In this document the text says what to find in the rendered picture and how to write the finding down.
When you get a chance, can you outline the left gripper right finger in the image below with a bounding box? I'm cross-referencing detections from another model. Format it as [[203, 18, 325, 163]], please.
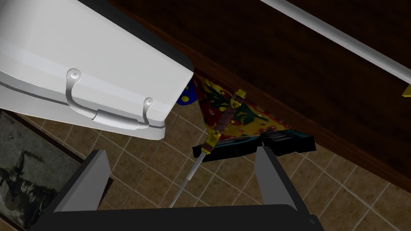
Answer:
[[254, 146, 309, 215]]

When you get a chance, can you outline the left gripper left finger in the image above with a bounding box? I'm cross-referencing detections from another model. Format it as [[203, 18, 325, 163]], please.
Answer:
[[41, 149, 111, 213]]

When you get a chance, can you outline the dark framed picture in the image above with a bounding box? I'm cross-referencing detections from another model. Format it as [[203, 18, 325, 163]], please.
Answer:
[[0, 109, 114, 230]]

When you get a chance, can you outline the colourful patterned floor lamp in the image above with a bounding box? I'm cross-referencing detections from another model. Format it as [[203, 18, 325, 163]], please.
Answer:
[[168, 72, 317, 209]]

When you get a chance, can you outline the blue round object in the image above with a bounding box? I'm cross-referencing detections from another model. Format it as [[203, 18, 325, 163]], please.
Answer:
[[176, 80, 198, 106]]

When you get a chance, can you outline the white appliance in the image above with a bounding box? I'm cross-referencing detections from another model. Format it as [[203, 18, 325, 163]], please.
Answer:
[[0, 0, 195, 141]]

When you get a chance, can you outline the grey curved handle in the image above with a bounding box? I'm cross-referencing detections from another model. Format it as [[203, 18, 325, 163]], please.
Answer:
[[65, 69, 154, 130]]

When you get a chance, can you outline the white rail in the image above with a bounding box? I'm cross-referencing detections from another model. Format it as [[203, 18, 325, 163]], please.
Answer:
[[260, 0, 411, 85]]

